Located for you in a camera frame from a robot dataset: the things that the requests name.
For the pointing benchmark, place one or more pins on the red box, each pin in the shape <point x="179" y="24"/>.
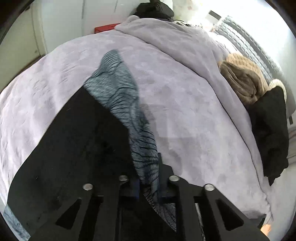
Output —
<point x="105" y="28"/>

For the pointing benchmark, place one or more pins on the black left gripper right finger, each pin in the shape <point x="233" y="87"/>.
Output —
<point x="204" y="213"/>

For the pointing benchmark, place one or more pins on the white ribbed pillow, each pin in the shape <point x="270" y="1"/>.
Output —
<point x="248" y="47"/>

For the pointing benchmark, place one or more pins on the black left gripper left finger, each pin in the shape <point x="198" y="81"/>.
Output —
<point x="93" y="214"/>

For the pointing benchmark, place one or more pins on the black folded garment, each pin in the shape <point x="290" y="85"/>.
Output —
<point x="269" y="126"/>

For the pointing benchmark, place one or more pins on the black pants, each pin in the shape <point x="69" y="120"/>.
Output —
<point x="84" y="144"/>

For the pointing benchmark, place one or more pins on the brown knitted garment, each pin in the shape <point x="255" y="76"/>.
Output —
<point x="244" y="77"/>

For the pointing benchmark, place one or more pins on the black clothes pile far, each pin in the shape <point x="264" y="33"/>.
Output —
<point x="155" y="10"/>

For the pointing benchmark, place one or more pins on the grey fleece blanket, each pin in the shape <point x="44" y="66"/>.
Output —
<point x="202" y="129"/>

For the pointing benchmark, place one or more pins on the grey patterned bed sheet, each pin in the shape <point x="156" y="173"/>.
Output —
<point x="113" y="86"/>

